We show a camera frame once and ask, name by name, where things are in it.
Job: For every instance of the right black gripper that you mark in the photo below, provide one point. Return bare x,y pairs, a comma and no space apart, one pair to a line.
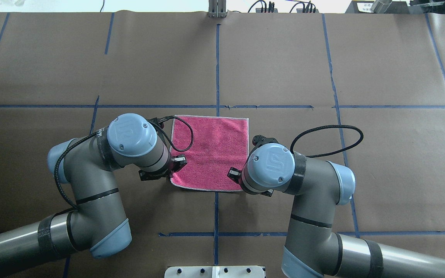
233,173

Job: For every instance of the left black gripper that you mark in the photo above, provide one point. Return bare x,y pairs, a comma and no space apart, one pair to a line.
179,161

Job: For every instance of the pink towel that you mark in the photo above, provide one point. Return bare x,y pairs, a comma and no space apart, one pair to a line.
219,143

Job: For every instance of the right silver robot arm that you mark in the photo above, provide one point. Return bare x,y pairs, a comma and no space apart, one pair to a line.
312,249

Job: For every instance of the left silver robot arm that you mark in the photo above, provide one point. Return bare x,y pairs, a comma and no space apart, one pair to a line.
83,173

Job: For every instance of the black tray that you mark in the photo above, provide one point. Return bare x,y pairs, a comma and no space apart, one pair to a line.
363,7

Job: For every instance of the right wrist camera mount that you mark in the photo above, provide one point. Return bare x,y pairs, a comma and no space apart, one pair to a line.
260,140

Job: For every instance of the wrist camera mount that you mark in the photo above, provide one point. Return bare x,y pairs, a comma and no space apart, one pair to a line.
260,140
158,121

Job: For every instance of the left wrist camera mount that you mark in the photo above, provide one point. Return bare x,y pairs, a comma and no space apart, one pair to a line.
158,121

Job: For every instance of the white pedestal column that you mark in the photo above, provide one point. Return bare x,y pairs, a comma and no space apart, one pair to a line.
251,271

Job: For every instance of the aluminium frame post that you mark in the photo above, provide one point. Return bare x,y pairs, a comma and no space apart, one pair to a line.
217,9

